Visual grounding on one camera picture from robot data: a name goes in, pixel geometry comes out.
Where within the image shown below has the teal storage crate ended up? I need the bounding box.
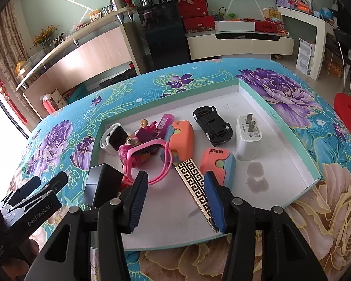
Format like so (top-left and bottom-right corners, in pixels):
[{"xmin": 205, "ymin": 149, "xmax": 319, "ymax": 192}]
[{"xmin": 63, "ymin": 83, "xmax": 88, "ymax": 104}]

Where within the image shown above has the black toy car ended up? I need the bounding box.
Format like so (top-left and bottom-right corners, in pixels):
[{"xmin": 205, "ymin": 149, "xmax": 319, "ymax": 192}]
[{"xmin": 193, "ymin": 106, "xmax": 233, "ymax": 147}]

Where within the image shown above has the floral blue tablecloth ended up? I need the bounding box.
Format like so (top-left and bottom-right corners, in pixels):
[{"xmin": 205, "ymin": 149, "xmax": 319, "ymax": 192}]
[{"xmin": 9, "ymin": 58, "xmax": 351, "ymax": 280}]

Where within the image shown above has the curved wooden counter shelf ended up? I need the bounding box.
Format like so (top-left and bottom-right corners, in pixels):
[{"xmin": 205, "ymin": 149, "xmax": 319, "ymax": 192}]
[{"xmin": 16, "ymin": 6, "xmax": 147, "ymax": 119}]

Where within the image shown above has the black power adapter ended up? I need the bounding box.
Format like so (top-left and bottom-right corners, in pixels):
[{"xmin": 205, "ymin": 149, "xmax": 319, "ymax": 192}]
[{"xmin": 82, "ymin": 164, "xmax": 124, "ymax": 208}]

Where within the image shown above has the pink smartwatch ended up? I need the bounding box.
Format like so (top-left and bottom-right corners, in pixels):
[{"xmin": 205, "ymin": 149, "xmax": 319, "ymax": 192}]
[{"xmin": 118, "ymin": 138, "xmax": 173, "ymax": 185}]

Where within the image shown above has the black gold patterned harmonica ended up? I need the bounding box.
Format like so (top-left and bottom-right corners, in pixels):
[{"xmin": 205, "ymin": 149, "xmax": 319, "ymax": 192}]
[{"xmin": 175, "ymin": 159, "xmax": 219, "ymax": 233}]

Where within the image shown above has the red chinese knot ornament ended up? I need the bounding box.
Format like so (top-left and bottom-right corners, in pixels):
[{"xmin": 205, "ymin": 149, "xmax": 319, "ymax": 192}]
[{"xmin": 0, "ymin": 78, "xmax": 28, "ymax": 124}]

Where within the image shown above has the white power adapter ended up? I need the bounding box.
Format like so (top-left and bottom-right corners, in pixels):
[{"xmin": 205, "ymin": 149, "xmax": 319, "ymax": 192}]
[{"xmin": 236, "ymin": 113, "xmax": 263, "ymax": 161}]

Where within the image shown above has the cream low tv stand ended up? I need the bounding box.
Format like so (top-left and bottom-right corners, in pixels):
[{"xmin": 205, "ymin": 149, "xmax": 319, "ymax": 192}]
[{"xmin": 186, "ymin": 31, "xmax": 294, "ymax": 60}]

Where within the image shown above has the white smartwatch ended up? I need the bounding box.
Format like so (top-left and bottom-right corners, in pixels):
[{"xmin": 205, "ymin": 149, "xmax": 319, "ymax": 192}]
[{"xmin": 100, "ymin": 123, "xmax": 128, "ymax": 155}]

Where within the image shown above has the black bag on floor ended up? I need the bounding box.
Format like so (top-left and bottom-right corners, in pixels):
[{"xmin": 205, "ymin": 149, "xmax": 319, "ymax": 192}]
[{"xmin": 99, "ymin": 68, "xmax": 137, "ymax": 89}]

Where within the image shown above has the magenta translucent lighter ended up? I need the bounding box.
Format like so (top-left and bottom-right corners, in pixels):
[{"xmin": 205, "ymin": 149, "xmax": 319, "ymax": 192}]
[{"xmin": 154, "ymin": 114, "xmax": 174, "ymax": 139}]

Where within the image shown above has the teal white shallow box tray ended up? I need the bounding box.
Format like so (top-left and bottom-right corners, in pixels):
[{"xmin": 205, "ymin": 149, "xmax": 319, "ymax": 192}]
[{"xmin": 103, "ymin": 80, "xmax": 321, "ymax": 251}]

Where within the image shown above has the orange flower bouquet vase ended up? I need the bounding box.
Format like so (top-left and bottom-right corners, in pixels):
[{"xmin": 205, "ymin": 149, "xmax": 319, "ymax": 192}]
[{"xmin": 33, "ymin": 25, "xmax": 59, "ymax": 53}]

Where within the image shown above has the white desk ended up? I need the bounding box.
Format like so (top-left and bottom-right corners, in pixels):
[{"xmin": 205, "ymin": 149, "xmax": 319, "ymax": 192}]
[{"xmin": 277, "ymin": 6, "xmax": 334, "ymax": 81}]

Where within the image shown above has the red handbag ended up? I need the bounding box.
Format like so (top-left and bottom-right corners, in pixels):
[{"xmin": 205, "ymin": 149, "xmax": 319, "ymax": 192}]
[{"xmin": 177, "ymin": 0, "xmax": 208, "ymax": 19}]

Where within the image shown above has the person's left hand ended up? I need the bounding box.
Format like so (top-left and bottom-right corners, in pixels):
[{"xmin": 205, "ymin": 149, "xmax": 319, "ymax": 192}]
[{"xmin": 2, "ymin": 237, "xmax": 40, "ymax": 281}]

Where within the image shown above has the pink brown puppy toy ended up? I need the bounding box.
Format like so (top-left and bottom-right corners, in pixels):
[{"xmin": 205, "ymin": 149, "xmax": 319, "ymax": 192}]
[{"xmin": 118, "ymin": 119, "xmax": 157, "ymax": 163}]

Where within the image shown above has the blue orange toy knife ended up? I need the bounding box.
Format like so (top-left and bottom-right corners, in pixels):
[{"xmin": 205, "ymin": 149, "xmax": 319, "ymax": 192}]
[{"xmin": 165, "ymin": 121, "xmax": 194, "ymax": 167}]

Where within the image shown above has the red gift box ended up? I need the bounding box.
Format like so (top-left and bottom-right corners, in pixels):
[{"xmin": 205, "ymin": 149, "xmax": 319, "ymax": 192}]
[{"xmin": 183, "ymin": 15, "xmax": 215, "ymax": 33}]

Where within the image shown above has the red white gift bag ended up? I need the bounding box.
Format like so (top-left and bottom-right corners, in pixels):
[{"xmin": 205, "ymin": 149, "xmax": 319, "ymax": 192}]
[{"xmin": 40, "ymin": 89, "xmax": 68, "ymax": 114}]

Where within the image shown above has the yellow container on shelf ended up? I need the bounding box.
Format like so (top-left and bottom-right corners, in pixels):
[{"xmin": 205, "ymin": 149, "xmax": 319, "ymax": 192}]
[{"xmin": 14, "ymin": 61, "xmax": 31, "ymax": 81}]

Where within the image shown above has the salmon blue toy knife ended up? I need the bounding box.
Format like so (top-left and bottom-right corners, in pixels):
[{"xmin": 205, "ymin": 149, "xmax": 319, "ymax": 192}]
[{"xmin": 200, "ymin": 147, "xmax": 236, "ymax": 189}]

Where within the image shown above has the white flat box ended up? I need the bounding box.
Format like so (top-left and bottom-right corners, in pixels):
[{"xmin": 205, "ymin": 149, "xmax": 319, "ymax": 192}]
[{"xmin": 215, "ymin": 20, "xmax": 256, "ymax": 32}]

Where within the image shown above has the beige patterned curtain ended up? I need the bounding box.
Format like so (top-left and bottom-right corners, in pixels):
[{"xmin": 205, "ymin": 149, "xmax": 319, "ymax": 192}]
[{"xmin": 0, "ymin": 1, "xmax": 38, "ymax": 126}]

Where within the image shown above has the black water dispenser cabinet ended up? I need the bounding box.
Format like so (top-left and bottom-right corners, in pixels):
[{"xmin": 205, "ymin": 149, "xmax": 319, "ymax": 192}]
[{"xmin": 138, "ymin": 0, "xmax": 191, "ymax": 70}]

